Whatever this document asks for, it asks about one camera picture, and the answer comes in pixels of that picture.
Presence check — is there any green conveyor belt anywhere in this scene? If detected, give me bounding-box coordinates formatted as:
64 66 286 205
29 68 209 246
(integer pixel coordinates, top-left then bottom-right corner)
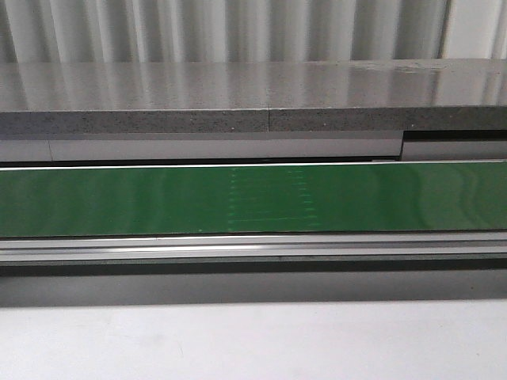
1 161 506 238

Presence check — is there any white pleated curtain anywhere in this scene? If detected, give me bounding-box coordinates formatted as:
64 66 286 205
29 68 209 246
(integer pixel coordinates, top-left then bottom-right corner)
1 1 506 63

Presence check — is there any silver aluminium conveyor frame rail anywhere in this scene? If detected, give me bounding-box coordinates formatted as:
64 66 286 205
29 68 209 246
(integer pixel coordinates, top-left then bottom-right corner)
1 231 506 262

